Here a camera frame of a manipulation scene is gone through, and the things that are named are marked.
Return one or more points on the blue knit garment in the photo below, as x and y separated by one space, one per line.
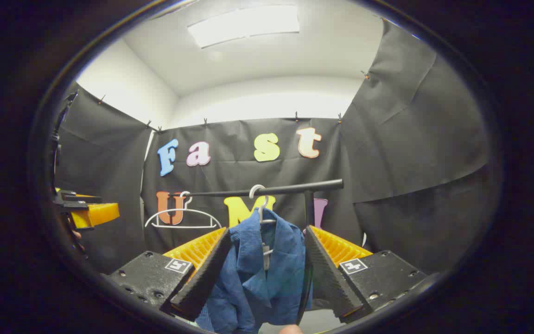
248 287

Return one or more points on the black clothes rack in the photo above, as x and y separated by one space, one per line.
295 188

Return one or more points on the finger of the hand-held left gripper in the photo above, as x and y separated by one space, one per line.
102 213

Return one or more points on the black backdrop cloth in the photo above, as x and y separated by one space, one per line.
410 139

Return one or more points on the large ceiling light panel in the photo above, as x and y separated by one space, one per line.
244 23

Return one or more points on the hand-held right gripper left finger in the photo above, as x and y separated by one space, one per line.
202 283

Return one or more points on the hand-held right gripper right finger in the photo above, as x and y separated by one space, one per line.
329 278

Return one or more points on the white clothes hanger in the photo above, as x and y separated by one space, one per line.
254 188
182 209

